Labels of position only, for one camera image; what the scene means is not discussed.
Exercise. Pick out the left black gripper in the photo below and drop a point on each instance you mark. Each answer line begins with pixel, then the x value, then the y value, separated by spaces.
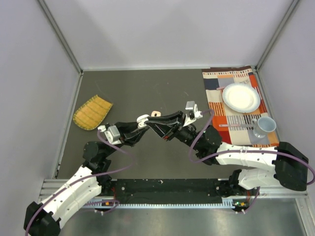
pixel 127 137

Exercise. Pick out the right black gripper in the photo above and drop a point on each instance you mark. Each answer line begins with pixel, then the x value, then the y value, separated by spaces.
pixel 164 131

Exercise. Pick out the white earbud charging case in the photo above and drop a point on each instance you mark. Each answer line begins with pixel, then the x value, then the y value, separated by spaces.
pixel 141 120

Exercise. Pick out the pink earbud charging case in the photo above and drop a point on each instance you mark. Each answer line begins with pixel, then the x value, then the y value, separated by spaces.
pixel 156 114

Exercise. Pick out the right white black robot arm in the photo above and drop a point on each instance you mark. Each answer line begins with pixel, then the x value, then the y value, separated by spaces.
pixel 262 166

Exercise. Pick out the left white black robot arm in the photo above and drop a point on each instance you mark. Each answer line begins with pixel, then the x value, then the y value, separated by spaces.
pixel 48 217

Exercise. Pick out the yellow woven mat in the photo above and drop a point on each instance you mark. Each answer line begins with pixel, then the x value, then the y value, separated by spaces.
pixel 91 114

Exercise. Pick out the patterned orange placemat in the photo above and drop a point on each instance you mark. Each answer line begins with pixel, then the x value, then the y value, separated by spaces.
pixel 215 80

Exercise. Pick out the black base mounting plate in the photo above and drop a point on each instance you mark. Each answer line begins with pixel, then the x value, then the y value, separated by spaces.
pixel 168 191

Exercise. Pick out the white paper plate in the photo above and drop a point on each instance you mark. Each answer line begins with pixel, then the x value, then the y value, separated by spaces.
pixel 241 98

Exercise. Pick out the pale blue cup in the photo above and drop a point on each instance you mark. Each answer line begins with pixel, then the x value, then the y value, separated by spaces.
pixel 263 126

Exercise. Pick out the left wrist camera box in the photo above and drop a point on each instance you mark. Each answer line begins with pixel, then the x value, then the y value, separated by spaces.
pixel 111 133

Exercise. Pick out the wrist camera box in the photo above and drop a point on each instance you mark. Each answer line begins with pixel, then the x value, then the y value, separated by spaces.
pixel 193 110
pixel 111 133

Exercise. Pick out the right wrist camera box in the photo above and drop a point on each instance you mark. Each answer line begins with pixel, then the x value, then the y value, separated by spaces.
pixel 193 110

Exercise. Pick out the pink handled fork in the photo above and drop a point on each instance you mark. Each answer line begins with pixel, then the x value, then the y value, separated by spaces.
pixel 236 125

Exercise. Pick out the aluminium front rail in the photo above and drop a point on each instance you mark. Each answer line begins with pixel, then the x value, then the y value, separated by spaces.
pixel 50 186

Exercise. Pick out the grey slotted cable duct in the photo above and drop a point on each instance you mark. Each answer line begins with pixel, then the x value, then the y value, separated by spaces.
pixel 106 204

